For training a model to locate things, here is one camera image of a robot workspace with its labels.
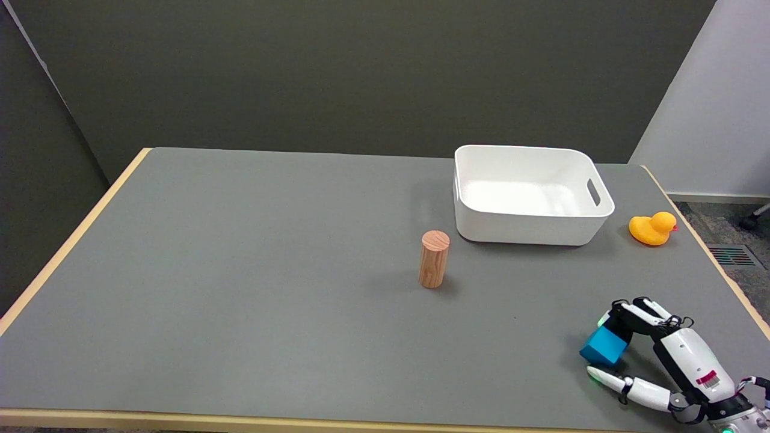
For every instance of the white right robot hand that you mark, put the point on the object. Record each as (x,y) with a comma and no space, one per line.
(689,355)

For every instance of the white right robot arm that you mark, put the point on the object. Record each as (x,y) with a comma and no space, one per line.
(746,418)

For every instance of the floor vent grille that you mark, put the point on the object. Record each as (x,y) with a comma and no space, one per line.
(732,255)

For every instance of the black chair caster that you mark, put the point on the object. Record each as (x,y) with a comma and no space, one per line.
(749,221)

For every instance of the white plastic bin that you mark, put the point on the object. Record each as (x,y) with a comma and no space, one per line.
(529,198)

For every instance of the orange rubber duck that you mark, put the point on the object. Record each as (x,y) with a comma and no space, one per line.
(651,229)

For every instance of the wooden cylinder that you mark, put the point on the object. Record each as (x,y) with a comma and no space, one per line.
(434,260)

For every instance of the teal cube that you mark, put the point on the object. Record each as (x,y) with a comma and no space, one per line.
(603,349)

